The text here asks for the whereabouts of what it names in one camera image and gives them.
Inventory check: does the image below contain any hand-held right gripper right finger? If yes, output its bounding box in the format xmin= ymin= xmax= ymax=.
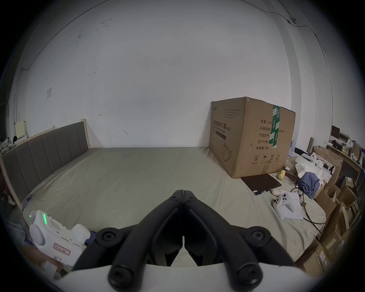
xmin=184 ymin=190 xmax=295 ymax=292

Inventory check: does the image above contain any pile of cardboard cartons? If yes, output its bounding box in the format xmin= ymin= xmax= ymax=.
xmin=295 ymin=145 xmax=364 ymax=279

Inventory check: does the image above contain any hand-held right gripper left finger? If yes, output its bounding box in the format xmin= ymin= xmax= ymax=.
xmin=73 ymin=190 xmax=185 ymax=292

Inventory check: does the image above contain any white hand controller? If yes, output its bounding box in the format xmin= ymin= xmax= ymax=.
xmin=271 ymin=192 xmax=300 ymax=220

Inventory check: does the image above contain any black cable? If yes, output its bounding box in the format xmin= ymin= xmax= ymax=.
xmin=301 ymin=200 xmax=326 ymax=232

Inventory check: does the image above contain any flat black laptop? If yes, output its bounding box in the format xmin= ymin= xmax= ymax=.
xmin=241 ymin=173 xmax=283 ymax=196

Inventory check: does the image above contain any bed with beige sheet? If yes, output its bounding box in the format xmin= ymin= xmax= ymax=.
xmin=6 ymin=147 xmax=327 ymax=268

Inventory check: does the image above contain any grey padded headboard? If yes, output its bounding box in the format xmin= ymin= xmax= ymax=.
xmin=0 ymin=119 xmax=91 ymax=211

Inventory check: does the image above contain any person's left hand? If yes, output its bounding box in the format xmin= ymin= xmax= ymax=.
xmin=16 ymin=245 xmax=56 ymax=276

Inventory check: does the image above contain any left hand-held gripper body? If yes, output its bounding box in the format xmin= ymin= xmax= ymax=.
xmin=29 ymin=210 xmax=91 ymax=279

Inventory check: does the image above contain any white paper sheet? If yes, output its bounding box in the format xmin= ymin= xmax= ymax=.
xmin=278 ymin=190 xmax=304 ymax=220

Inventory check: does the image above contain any bunched blue cloth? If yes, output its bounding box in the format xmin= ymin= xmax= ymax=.
xmin=298 ymin=172 xmax=321 ymax=199

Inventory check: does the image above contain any large brown cardboard carton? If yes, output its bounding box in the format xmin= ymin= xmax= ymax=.
xmin=209 ymin=97 xmax=296 ymax=179

